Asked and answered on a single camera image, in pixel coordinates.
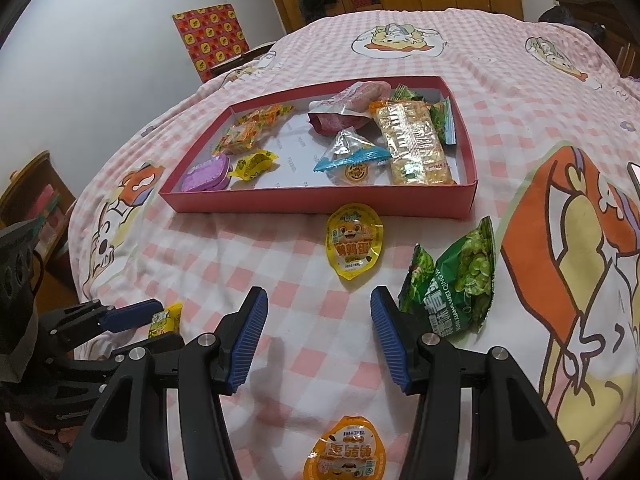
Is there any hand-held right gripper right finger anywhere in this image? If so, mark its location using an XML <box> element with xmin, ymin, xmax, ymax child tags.
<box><xmin>370</xmin><ymin>286</ymin><xmax>583</xmax><ymax>480</ymax></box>

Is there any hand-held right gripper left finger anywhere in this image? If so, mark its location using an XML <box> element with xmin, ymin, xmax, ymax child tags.
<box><xmin>60</xmin><ymin>286</ymin><xmax>269</xmax><ymax>480</ymax></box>

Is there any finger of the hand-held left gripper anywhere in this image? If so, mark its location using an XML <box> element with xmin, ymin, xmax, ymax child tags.
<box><xmin>50</xmin><ymin>332</ymin><xmax>186</xmax><ymax>391</ymax></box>
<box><xmin>39</xmin><ymin>298</ymin><xmax>164</xmax><ymax>361</ymax></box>

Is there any tiny yellow snack packet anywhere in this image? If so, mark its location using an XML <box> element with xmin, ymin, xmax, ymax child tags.
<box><xmin>148</xmin><ymin>302</ymin><xmax>184</xmax><ymax>338</ymax></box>

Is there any yellow round egg packet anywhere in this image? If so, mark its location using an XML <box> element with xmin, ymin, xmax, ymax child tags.
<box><xmin>326</xmin><ymin>203</ymin><xmax>385</xmax><ymax>281</ymax></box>

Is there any shallow red cardboard box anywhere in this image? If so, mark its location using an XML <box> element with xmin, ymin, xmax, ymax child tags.
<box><xmin>159</xmin><ymin>76</ymin><xmax>478</xmax><ymax>220</ymax></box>

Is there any purple snack packet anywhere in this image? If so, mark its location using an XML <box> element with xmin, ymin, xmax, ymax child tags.
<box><xmin>181</xmin><ymin>156</ymin><xmax>231</xmax><ymax>192</ymax></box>

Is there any yellow candy packet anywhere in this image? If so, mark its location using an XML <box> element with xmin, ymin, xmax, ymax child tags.
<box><xmin>227</xmin><ymin>151</ymin><xmax>281</xmax><ymax>181</ymax></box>

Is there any blue clear pastry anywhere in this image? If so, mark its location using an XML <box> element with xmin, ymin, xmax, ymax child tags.
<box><xmin>313</xmin><ymin>129</ymin><xmax>392</xmax><ymax>186</ymax></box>

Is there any long yellow cracker packet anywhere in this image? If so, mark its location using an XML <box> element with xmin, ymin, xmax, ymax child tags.
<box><xmin>370</xmin><ymin>101</ymin><xmax>456</xmax><ymax>186</ymax></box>

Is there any orange snack packet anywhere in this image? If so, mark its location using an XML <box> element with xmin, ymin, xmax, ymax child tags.
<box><xmin>237</xmin><ymin>104</ymin><xmax>296</xmax><ymax>133</ymax></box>
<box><xmin>212</xmin><ymin>127</ymin><xmax>273</xmax><ymax>156</ymax></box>

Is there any green blue-edged snack packet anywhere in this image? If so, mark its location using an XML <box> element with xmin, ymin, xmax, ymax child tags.
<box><xmin>430</xmin><ymin>97</ymin><xmax>457</xmax><ymax>146</ymax></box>

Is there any pink spouted drink pouch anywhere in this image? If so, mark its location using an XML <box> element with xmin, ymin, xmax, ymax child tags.
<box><xmin>306</xmin><ymin>81</ymin><xmax>393</xmax><ymax>135</ymax></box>

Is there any small green snack packet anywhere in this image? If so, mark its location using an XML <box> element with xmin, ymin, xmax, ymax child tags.
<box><xmin>390</xmin><ymin>85</ymin><xmax>426</xmax><ymax>106</ymax></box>

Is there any narrow green pea packet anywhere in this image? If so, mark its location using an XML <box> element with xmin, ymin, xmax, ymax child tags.
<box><xmin>398</xmin><ymin>244</ymin><xmax>436</xmax><ymax>313</ymax></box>

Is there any large green pea packet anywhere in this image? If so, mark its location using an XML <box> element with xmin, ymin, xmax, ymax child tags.
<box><xmin>420</xmin><ymin>216</ymin><xmax>496</xmax><ymax>343</ymax></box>

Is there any low wooden cabinet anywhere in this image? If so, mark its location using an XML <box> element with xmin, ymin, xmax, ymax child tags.
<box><xmin>0</xmin><ymin>150</ymin><xmax>78</xmax><ymax>301</ymax></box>

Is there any orange round egg packet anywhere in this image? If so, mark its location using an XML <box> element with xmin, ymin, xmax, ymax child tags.
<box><xmin>303</xmin><ymin>415</ymin><xmax>388</xmax><ymax>480</ymax></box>

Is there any pink checked printed blanket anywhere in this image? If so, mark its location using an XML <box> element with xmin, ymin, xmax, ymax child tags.
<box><xmin>65</xmin><ymin>7</ymin><xmax>640</xmax><ymax>480</ymax></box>

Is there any black bag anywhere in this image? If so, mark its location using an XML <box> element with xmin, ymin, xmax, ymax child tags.
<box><xmin>537</xmin><ymin>4</ymin><xmax>608</xmax><ymax>41</ymax></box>

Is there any dark wooden headboard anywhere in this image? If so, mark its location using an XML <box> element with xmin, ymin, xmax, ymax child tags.
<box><xmin>555</xmin><ymin>0</ymin><xmax>640</xmax><ymax>81</ymax></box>

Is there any red yellow patterned wall cloth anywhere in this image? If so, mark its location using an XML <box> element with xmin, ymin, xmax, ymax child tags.
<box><xmin>172</xmin><ymin>4</ymin><xmax>249</xmax><ymax>84</ymax></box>

